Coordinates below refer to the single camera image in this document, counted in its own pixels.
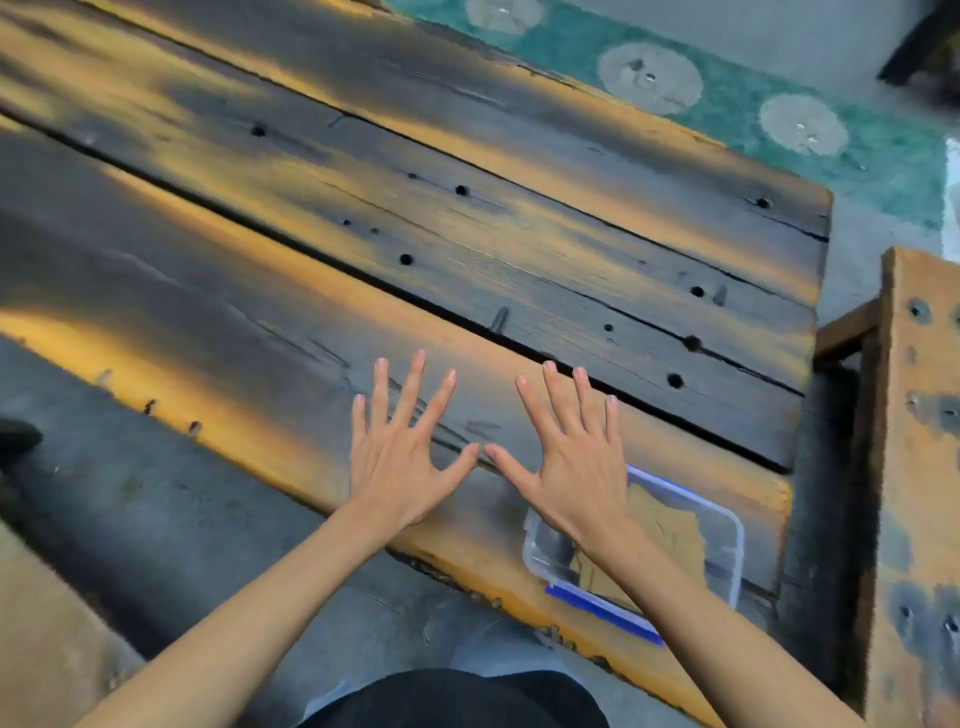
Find tan sandpaper sheets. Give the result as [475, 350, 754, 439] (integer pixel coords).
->
[566, 483, 708, 610]

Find person's left hand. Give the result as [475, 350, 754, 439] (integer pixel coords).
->
[348, 349, 481, 538]

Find person's right hand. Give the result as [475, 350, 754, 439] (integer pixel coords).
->
[483, 360, 640, 561]

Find white object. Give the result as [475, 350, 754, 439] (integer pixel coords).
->
[940, 137, 960, 264]

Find clear plastic container blue rim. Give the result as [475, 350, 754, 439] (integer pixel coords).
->
[522, 463, 746, 648]

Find person's right forearm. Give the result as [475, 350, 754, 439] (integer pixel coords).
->
[581, 525, 867, 728]

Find person's left forearm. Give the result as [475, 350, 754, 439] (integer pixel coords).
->
[73, 504, 402, 728]

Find scorched wooden frame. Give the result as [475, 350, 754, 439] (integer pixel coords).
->
[813, 246, 960, 728]

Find green mat with grey circles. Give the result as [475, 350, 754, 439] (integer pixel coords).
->
[384, 0, 952, 231]

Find person's black shorts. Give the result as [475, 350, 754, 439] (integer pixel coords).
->
[296, 669, 611, 728]

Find tan wooden board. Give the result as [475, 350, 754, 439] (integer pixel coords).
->
[0, 517, 145, 728]

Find charred wooden plank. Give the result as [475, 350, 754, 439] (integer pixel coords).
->
[90, 0, 835, 241]
[0, 112, 794, 728]
[0, 0, 830, 474]

